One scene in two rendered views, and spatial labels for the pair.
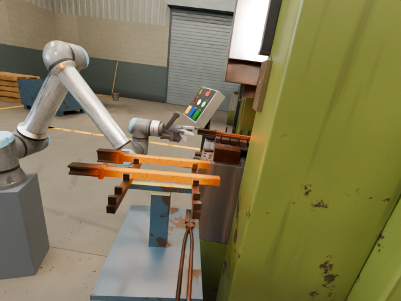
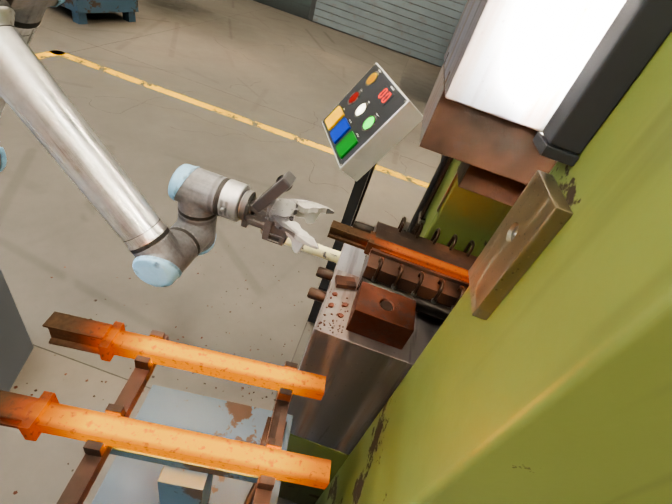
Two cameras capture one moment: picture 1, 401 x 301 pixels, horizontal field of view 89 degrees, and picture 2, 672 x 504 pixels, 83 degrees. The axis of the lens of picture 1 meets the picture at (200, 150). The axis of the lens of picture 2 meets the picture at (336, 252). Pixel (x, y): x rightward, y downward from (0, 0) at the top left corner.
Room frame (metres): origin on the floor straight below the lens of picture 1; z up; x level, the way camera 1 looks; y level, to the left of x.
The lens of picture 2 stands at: (0.38, 0.02, 1.50)
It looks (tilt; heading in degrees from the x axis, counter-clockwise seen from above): 39 degrees down; 358
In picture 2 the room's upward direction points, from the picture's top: 19 degrees clockwise
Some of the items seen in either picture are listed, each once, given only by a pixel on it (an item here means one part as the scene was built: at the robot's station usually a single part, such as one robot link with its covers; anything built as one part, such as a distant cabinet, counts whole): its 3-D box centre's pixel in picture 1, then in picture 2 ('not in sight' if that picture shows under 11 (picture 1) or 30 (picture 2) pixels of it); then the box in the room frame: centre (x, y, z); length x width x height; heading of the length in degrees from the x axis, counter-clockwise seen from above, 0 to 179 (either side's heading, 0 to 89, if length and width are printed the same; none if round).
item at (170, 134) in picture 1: (171, 132); (268, 215); (1.09, 0.17, 0.97); 0.12 x 0.08 x 0.09; 88
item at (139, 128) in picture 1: (141, 127); (200, 189); (1.10, 0.34, 0.97); 0.12 x 0.09 x 0.10; 88
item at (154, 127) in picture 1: (156, 128); (235, 201); (1.09, 0.26, 0.98); 0.10 x 0.05 x 0.09; 178
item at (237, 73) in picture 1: (267, 76); (542, 141); (1.09, -0.28, 1.32); 0.42 x 0.20 x 0.10; 87
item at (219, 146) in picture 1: (226, 153); (381, 315); (0.92, -0.13, 0.95); 0.12 x 0.09 x 0.07; 87
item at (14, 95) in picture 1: (10, 86); not in sight; (5.93, 5.70, 0.35); 1.26 x 0.88 x 0.70; 87
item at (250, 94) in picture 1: (273, 94); (540, 191); (1.06, -0.32, 1.24); 0.30 x 0.07 x 0.06; 87
